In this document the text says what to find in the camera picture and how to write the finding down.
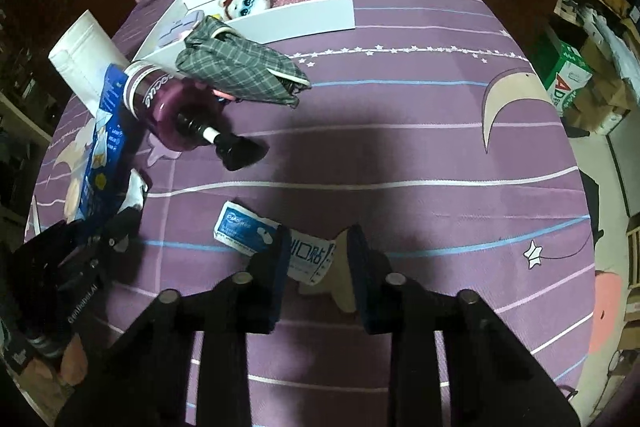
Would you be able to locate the beige patch clear packet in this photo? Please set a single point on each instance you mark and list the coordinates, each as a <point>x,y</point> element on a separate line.
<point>325,272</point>

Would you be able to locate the white box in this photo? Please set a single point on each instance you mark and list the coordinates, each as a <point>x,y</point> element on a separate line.
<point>300,19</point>

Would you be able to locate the green white carton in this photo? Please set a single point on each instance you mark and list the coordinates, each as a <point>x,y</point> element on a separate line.
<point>565,72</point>

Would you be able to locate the blue yellow snack bag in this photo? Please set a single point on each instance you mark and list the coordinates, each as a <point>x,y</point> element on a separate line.
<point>107,142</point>

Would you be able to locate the purple bottle black cap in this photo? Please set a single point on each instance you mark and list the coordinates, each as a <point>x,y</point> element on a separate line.
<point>165,107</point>

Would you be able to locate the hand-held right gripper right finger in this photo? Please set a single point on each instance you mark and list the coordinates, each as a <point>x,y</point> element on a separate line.
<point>357,267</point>

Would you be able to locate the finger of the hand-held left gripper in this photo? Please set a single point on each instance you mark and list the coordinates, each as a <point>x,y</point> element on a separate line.
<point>117,229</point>

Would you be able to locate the person's left hand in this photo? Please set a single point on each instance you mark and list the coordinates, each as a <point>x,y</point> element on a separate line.
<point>70,359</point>

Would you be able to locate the panda plush toy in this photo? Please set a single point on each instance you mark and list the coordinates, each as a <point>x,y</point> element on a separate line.
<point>247,2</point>

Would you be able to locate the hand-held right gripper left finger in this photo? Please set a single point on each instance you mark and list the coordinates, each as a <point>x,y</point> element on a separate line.
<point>282,267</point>

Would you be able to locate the blue white wipe packet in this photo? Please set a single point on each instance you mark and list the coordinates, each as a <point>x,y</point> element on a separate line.
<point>240,227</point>

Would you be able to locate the lilac white packet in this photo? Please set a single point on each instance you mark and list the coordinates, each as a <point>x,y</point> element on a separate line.
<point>177,27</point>

